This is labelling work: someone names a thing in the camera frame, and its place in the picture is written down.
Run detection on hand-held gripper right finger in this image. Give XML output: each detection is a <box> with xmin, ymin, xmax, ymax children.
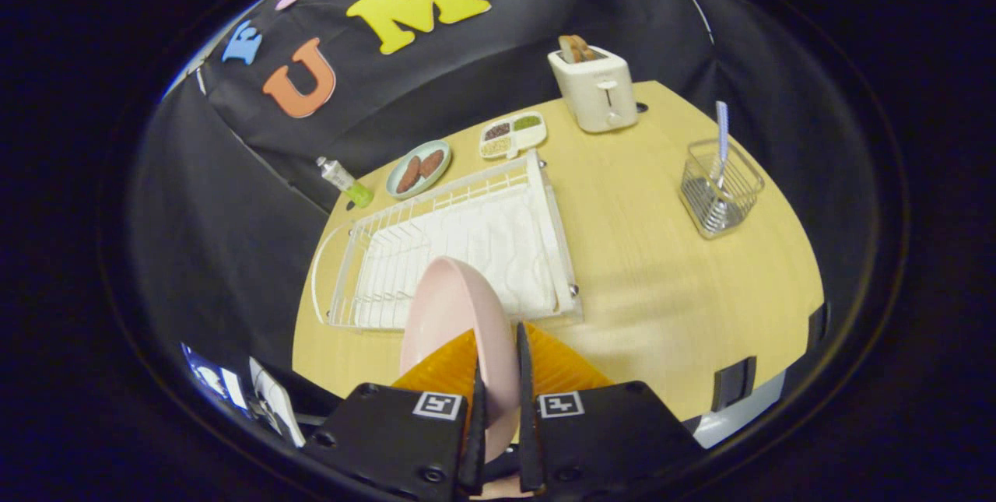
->
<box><xmin>516</xmin><ymin>321</ymin><xmax>705</xmax><ymax>495</ymax></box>

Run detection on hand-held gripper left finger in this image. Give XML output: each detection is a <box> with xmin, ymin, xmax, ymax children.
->
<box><xmin>302</xmin><ymin>328</ymin><xmax>487</xmax><ymax>497</ymax></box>

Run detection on pink plate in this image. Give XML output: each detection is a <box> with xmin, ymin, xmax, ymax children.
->
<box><xmin>399</xmin><ymin>256</ymin><xmax>521</xmax><ymax>462</ymax></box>

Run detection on white wire dish rack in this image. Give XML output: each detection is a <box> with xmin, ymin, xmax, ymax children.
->
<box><xmin>311</xmin><ymin>149</ymin><xmax>583</xmax><ymax>330</ymax></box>

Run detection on clear wire basket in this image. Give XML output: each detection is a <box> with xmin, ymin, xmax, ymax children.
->
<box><xmin>679</xmin><ymin>139</ymin><xmax>765</xmax><ymax>240</ymax></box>

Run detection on blue checked handle spoon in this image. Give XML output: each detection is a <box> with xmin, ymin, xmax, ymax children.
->
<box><xmin>710</xmin><ymin>101</ymin><xmax>730</xmax><ymax>226</ymax></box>

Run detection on small teal plate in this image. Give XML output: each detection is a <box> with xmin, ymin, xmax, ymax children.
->
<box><xmin>386</xmin><ymin>140</ymin><xmax>452</xmax><ymax>200</ymax></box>

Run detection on clear bottle green liquid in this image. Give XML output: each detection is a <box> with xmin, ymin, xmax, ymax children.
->
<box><xmin>316</xmin><ymin>156</ymin><xmax>374</xmax><ymax>209</ymax></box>

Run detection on white divided snack tray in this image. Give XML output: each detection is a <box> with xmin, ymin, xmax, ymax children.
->
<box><xmin>478</xmin><ymin>111</ymin><xmax>548</xmax><ymax>160</ymax></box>

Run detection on cream toaster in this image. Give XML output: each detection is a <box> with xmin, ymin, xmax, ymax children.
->
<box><xmin>547</xmin><ymin>45</ymin><xmax>640</xmax><ymax>134</ymax></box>

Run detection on brown bread slices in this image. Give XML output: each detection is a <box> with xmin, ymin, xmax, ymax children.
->
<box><xmin>558</xmin><ymin>35</ymin><xmax>598</xmax><ymax>63</ymax></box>

